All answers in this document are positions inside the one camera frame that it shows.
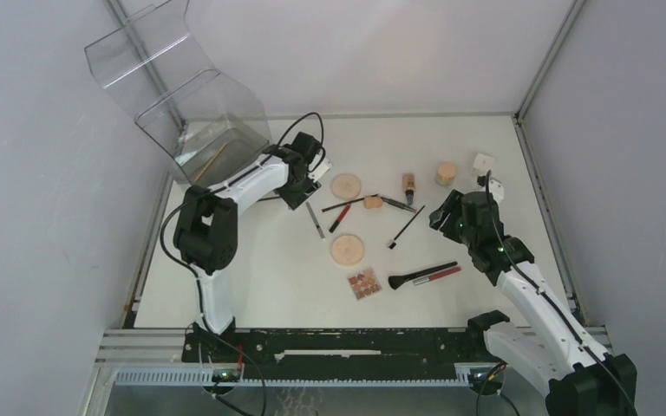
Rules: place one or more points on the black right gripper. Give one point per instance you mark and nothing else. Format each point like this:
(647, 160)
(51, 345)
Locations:
(453, 206)

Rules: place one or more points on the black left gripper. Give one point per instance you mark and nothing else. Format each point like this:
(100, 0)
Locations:
(293, 199)

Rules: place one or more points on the round beige sponge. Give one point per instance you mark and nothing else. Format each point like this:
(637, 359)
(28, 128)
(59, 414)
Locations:
(346, 186)
(347, 250)

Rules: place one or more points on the grey metallic stick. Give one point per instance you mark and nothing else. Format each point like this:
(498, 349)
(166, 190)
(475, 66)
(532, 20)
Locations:
(313, 216)

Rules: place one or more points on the red lip pencil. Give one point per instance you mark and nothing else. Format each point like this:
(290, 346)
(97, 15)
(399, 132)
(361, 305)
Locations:
(339, 218)

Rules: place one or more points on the thin black liner brush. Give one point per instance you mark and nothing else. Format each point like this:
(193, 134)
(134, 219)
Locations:
(351, 202)

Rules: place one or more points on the wooden handle brush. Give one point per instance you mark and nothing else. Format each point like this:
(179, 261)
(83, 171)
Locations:
(207, 165)

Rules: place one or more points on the clear acrylic makeup organizer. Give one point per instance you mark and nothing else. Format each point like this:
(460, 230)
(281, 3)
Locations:
(156, 71)

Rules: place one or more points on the thin black pencil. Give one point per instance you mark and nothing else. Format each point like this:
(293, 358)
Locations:
(268, 199)

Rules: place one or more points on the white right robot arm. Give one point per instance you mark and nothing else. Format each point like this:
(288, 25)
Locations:
(575, 374)

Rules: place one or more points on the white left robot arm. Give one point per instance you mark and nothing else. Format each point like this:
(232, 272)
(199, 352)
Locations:
(206, 231)

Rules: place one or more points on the cream jar gold lid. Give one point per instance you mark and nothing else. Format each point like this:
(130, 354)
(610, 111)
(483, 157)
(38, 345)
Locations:
(446, 173)

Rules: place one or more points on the clear liquid bottle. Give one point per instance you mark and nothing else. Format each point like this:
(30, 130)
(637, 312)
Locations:
(482, 164)

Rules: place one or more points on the red silver lip gloss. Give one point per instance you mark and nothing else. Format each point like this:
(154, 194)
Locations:
(437, 275)

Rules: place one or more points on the dark concealer stick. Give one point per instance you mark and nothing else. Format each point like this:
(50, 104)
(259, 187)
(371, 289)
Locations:
(398, 204)

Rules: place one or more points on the BB cream tube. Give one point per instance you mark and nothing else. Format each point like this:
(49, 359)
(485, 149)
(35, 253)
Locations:
(408, 186)

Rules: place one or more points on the black brow comb brush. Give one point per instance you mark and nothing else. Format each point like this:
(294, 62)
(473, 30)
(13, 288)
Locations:
(393, 242)

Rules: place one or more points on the black powder brush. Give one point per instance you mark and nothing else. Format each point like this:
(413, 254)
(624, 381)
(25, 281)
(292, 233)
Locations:
(395, 282)

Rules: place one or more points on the eyeshadow palette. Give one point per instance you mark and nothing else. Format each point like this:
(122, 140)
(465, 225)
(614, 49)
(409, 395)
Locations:
(364, 284)

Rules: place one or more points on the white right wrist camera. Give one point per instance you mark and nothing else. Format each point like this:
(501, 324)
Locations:
(496, 189)

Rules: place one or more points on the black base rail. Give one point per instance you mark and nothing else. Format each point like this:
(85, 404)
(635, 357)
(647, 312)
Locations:
(340, 354)

